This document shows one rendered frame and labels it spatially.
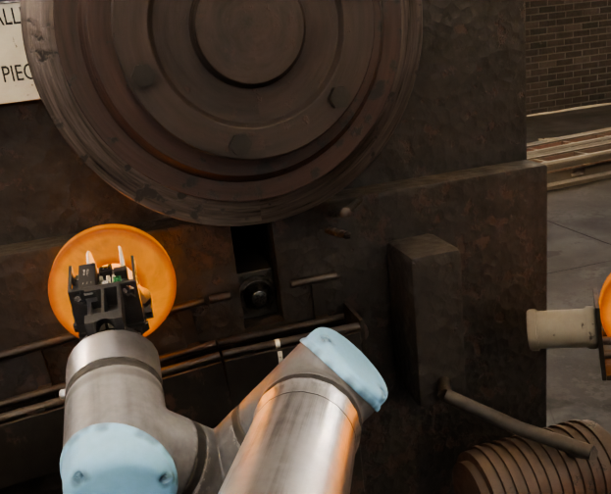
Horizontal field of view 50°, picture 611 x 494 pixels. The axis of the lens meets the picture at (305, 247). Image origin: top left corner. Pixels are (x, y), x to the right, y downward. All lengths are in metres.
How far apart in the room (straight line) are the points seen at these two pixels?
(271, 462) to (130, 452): 0.16
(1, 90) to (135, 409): 0.50
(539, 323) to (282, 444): 0.60
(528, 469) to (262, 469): 0.60
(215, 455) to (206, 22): 0.42
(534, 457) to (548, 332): 0.17
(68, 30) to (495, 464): 0.75
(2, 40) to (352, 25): 0.45
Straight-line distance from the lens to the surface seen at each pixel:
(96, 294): 0.72
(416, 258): 0.92
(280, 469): 0.43
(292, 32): 0.73
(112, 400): 0.60
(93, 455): 0.57
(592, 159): 4.83
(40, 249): 0.94
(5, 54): 0.95
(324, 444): 0.47
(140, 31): 0.72
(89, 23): 0.77
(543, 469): 0.98
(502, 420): 0.97
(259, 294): 0.98
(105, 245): 0.85
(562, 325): 0.98
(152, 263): 0.86
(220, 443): 0.63
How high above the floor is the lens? 1.09
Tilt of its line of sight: 17 degrees down
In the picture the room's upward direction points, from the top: 6 degrees counter-clockwise
